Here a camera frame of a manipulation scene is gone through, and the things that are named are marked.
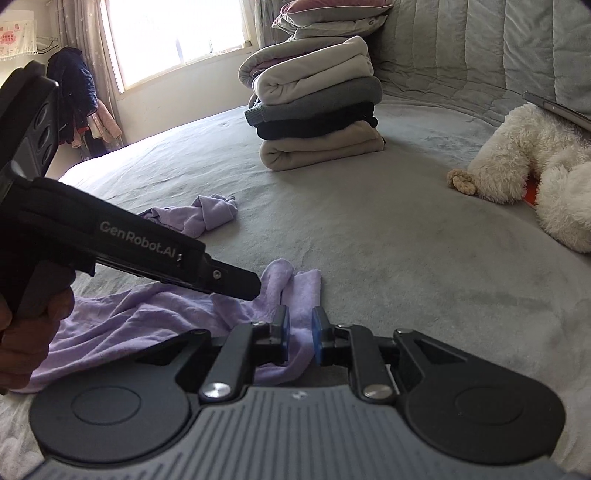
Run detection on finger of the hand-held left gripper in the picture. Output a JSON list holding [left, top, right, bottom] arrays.
[[203, 256, 262, 302]]

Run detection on fringed wall poster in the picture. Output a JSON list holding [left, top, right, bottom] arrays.
[[0, 18, 38, 63]]

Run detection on orange book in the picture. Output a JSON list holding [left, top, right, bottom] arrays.
[[522, 178, 543, 210]]

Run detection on grey quilted headboard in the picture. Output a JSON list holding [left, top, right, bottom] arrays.
[[369, 0, 591, 125]]

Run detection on grey pillow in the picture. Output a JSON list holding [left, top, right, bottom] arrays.
[[272, 4, 389, 40]]

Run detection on lilac pants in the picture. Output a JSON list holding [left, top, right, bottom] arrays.
[[11, 258, 321, 393]]

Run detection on grey star curtain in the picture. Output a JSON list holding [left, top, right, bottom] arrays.
[[55, 0, 125, 148], [252, 0, 287, 47]]

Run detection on folded grey pink quilt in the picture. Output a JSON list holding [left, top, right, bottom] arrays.
[[238, 41, 324, 93]]

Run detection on window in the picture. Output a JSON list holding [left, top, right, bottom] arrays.
[[99, 0, 259, 90]]

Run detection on white plush dog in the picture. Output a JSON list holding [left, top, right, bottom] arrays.
[[447, 102, 591, 254]]

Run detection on black folded garment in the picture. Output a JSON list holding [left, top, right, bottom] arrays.
[[256, 102, 379, 141]]

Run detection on dark navy hanging jacket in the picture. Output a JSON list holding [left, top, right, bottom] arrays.
[[46, 46, 100, 144]]

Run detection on grey folded knit sweater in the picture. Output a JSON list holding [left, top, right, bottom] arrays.
[[245, 76, 384, 127]]

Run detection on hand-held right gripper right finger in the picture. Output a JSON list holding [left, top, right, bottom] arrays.
[[311, 305, 468, 402]]

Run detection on white folded sweatshirt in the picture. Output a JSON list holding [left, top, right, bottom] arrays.
[[253, 36, 376, 108]]

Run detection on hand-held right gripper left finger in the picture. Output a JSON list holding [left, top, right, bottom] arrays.
[[134, 305, 291, 403]]

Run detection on beige folded garment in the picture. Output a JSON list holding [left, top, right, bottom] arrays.
[[259, 122, 386, 172]]

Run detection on person's left hand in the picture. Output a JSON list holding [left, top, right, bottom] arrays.
[[0, 286, 77, 396]]

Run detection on pink hanging coat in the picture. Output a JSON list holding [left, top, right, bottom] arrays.
[[88, 99, 123, 148]]

